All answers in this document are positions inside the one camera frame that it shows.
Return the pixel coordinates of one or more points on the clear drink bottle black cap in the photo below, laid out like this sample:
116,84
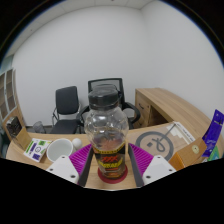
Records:
106,133

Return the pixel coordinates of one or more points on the white mug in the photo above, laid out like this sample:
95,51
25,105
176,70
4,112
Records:
60,150

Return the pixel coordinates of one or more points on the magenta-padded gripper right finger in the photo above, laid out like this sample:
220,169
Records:
148,161

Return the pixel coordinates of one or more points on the green packet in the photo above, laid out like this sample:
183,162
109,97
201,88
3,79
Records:
216,155

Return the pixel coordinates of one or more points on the purple packet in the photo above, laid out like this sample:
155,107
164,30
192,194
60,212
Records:
213,133

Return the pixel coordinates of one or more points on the wooden cabinet with glass doors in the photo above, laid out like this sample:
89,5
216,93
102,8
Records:
10,100

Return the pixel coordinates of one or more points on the white green purple leaflet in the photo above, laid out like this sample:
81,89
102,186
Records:
36,150

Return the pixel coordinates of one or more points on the black printed box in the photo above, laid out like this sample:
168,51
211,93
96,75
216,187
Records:
13,126

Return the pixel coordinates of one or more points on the orange cardboard box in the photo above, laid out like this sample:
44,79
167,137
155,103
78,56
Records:
188,155

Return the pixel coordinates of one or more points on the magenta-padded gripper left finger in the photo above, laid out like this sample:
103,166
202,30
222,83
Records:
75,161

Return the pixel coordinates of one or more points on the tan cardboard box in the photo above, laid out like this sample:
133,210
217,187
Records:
24,138

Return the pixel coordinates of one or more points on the black mesh office chair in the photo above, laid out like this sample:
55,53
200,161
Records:
130,110

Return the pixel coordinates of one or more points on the wooden side desk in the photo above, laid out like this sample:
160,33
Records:
166,103

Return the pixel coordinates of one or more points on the black visitor chair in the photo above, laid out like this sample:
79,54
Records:
66,100

